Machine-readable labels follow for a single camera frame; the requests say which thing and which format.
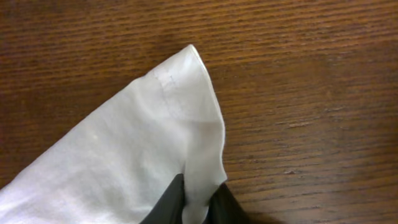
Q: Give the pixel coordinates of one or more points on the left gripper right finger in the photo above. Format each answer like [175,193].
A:
[225,209]

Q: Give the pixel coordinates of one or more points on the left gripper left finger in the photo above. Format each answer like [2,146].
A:
[169,208]

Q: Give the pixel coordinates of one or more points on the white t-shirt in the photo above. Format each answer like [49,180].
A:
[114,165]

